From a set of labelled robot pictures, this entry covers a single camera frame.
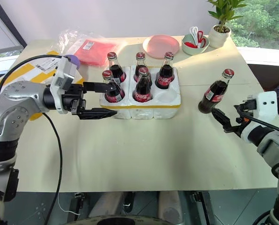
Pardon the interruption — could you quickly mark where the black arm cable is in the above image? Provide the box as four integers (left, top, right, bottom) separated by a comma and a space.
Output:
41, 112, 63, 225
241, 113, 279, 136
0, 54, 66, 97

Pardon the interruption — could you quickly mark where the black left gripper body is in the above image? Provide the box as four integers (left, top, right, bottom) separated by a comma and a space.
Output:
61, 83, 87, 116

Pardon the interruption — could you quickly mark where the grey rounded robot leg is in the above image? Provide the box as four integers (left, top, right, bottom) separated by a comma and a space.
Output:
88, 191, 122, 219
157, 191, 184, 225

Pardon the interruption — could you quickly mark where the glass cola bottle red cap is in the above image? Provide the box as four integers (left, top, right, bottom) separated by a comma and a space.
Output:
154, 52, 176, 90
102, 69, 126, 104
134, 52, 153, 86
198, 68, 235, 115
132, 67, 153, 103
106, 52, 127, 83

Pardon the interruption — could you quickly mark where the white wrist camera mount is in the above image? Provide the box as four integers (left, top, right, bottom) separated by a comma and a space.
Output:
48, 56, 81, 115
240, 90, 279, 143

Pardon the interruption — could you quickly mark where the green leafy plant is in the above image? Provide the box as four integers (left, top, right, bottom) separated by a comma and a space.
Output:
206, 0, 248, 33

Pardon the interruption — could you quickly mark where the yellow taped flat box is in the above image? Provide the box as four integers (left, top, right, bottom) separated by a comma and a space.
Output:
0, 50, 84, 121

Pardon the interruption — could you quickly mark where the red folded cloth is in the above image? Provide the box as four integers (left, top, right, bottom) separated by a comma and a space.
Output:
73, 38, 118, 67

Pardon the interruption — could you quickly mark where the thin white wire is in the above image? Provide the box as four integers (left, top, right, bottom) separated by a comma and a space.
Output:
58, 194, 81, 216

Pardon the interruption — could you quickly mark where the white foam bottle crate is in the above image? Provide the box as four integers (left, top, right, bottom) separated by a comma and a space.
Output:
99, 65, 182, 120

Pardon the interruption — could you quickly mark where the red item in plastic bag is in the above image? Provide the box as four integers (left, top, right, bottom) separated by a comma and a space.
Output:
57, 29, 124, 67

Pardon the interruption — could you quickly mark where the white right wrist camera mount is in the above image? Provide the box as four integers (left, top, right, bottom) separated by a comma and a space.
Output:
240, 90, 279, 143

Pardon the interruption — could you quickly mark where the metal table leg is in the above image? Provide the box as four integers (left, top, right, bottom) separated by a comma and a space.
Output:
190, 191, 217, 225

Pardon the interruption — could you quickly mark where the pale green bowl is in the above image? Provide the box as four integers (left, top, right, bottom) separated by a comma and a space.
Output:
181, 34, 210, 56

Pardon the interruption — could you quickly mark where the pink round plate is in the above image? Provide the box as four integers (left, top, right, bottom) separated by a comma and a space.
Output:
142, 34, 180, 59

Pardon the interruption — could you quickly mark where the white ribbed plant pot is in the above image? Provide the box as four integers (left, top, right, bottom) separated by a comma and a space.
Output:
208, 24, 232, 49

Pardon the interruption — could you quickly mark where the purple round lid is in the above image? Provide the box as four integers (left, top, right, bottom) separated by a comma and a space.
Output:
64, 54, 81, 69

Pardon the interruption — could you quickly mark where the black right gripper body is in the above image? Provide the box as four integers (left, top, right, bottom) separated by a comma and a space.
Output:
236, 99, 257, 128

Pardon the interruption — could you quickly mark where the white whisk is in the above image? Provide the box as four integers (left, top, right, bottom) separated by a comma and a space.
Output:
189, 26, 201, 46

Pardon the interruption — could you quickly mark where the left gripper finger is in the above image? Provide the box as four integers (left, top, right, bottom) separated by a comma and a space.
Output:
77, 108, 118, 121
83, 82, 118, 94

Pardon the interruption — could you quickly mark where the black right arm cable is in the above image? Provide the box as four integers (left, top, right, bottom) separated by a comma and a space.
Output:
241, 113, 279, 136

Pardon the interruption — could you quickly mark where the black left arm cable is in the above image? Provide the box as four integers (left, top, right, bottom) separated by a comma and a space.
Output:
0, 54, 66, 97
41, 112, 63, 225

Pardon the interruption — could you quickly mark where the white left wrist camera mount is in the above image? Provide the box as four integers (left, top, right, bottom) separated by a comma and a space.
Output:
48, 56, 81, 115

